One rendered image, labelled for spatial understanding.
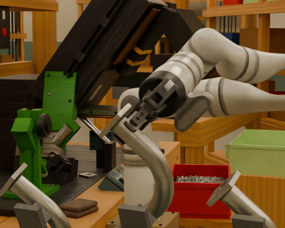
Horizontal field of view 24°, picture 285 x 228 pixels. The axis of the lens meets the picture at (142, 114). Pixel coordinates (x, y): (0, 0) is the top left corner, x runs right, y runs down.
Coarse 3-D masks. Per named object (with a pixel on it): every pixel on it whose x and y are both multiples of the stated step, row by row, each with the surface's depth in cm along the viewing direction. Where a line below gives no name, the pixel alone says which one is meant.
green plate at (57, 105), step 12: (48, 72) 232; (60, 72) 231; (48, 84) 231; (60, 84) 230; (72, 84) 229; (48, 96) 230; (60, 96) 229; (72, 96) 228; (48, 108) 230; (60, 108) 229; (72, 108) 228; (60, 120) 228
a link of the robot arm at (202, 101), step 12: (180, 72) 111; (192, 72) 114; (192, 84) 113; (192, 96) 111; (204, 96) 110; (180, 108) 113; (192, 108) 112; (204, 108) 111; (180, 120) 114; (192, 120) 113
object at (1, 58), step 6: (12, 12) 864; (18, 12) 890; (12, 18) 865; (18, 18) 891; (12, 24) 865; (18, 24) 892; (12, 30) 866; (18, 30) 893; (12, 36) 867; (18, 36) 879; (24, 36) 893; (12, 42) 868; (18, 42) 895; (12, 48) 869; (18, 48) 896; (0, 54) 886; (6, 54) 886; (12, 54) 871; (18, 54) 897; (0, 60) 868; (6, 60) 877; (12, 60) 890; (18, 60) 898
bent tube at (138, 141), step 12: (120, 120) 99; (120, 132) 99; (132, 132) 99; (132, 144) 99; (144, 144) 99; (144, 156) 99; (156, 156) 99; (156, 168) 99; (168, 168) 100; (156, 180) 101; (168, 180) 100; (156, 192) 102; (168, 192) 101; (144, 204) 106; (156, 204) 103; (168, 204) 103; (156, 216) 104
